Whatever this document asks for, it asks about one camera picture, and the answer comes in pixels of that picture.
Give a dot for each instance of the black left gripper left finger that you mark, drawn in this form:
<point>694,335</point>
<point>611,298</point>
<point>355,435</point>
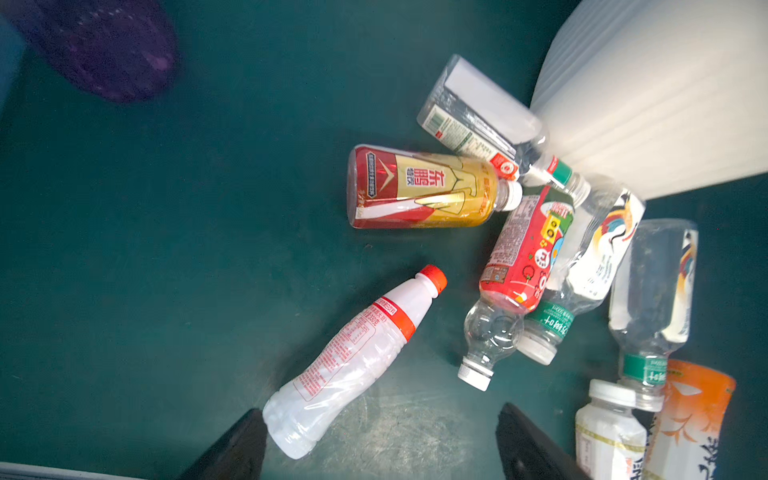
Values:
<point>237,455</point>

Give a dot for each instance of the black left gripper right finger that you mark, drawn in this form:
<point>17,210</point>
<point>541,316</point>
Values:
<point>527,453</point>

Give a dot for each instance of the white ribbed trash bin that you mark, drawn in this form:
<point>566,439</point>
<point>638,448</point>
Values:
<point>665,96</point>

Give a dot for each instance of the orange milk tea bottle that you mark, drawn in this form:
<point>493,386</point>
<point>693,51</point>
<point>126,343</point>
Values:
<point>610,441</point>

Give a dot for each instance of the orange white tea bottle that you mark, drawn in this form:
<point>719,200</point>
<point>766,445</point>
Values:
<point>684,436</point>

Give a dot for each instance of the clear bottle green band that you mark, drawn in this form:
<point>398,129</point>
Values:
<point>650,305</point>

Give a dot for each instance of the clear bottle bird label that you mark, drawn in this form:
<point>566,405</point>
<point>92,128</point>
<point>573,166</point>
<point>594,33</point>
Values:
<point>584,270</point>

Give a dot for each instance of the red label clear bottle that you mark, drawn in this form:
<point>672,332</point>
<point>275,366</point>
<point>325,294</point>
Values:
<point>513,280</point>

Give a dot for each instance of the red gold energy drink bottle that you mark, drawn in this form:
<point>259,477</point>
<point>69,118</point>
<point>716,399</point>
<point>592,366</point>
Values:
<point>395,189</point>

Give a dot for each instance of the clear square bottle green label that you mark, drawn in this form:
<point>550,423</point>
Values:
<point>474,117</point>

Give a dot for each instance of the purple ribbed plastic vase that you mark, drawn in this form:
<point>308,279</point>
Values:
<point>122,51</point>

